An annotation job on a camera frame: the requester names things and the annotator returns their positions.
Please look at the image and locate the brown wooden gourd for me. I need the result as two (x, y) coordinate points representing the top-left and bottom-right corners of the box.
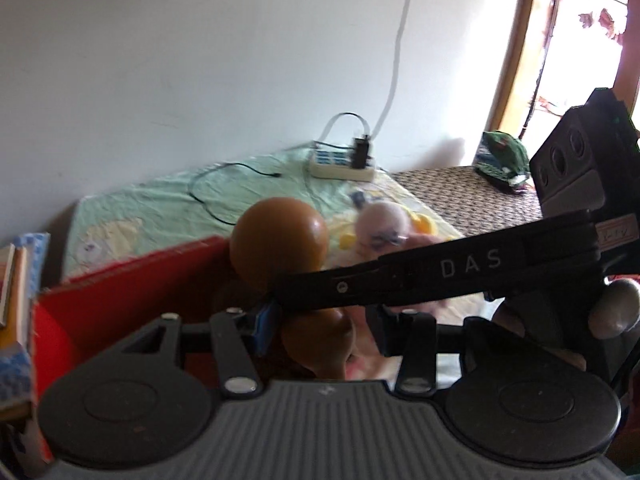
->
(230, 197), (355, 380)

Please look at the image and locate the patterned brown blanket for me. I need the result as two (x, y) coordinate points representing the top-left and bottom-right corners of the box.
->
(392, 166), (542, 236)

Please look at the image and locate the yellow plush toy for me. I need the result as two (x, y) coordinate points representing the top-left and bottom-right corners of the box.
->
(338, 211), (438, 250)

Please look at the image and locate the pink plush bunny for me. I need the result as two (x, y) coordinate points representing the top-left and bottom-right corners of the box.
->
(328, 200), (482, 361)

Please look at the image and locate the green cartoon bed sheet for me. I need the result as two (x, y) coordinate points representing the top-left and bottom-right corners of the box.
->
(62, 146), (462, 278)

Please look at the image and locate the large red cardboard box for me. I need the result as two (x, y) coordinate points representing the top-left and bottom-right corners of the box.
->
(34, 237), (258, 470)

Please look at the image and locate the black power adapter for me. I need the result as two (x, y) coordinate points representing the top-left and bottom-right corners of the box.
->
(350, 134), (371, 170)

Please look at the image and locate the white power strip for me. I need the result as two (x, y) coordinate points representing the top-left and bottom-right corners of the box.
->
(309, 150), (376, 182)

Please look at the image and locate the stack of books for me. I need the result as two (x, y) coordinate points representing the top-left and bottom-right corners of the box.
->
(1, 233), (50, 422)

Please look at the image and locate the wooden door frame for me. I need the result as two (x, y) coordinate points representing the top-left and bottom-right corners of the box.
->
(487, 0), (556, 136)

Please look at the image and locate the black charging cable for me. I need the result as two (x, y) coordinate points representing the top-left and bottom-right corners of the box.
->
(188, 160), (284, 227)

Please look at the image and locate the white power cord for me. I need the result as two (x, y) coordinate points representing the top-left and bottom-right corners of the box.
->
(319, 0), (421, 143)

